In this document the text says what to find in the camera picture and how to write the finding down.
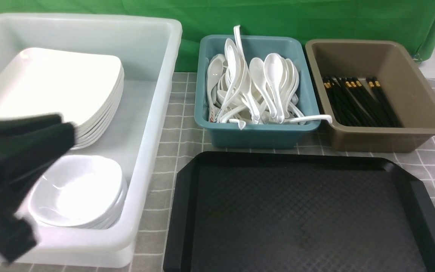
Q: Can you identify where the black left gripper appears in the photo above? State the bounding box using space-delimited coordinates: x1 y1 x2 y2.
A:
0 114 76 263

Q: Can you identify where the stack of small white bowls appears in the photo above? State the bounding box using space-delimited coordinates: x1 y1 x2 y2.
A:
28 155 128 229

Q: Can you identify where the stack of white square plates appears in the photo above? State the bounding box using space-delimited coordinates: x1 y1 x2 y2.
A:
0 48 125 150

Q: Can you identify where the large white plastic tub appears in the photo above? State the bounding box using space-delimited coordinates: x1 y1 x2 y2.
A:
0 13 182 267

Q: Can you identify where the teal plastic bin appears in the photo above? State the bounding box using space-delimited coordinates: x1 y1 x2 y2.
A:
194 34 321 149

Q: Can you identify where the black plastic serving tray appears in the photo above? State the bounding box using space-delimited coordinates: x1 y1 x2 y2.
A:
163 151 435 272

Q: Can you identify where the pile of white soup spoons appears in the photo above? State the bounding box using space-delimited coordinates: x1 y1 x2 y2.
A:
204 25 333 130

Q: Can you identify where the black chopsticks bundle in bin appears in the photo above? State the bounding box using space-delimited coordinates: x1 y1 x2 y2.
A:
322 76 404 128

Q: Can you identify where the brown plastic bin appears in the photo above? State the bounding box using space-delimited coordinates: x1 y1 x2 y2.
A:
305 39 435 153

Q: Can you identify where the green backdrop cloth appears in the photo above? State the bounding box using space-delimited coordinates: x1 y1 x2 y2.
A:
0 0 435 72

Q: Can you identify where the grey checked tablecloth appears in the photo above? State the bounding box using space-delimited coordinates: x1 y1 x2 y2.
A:
0 73 435 272

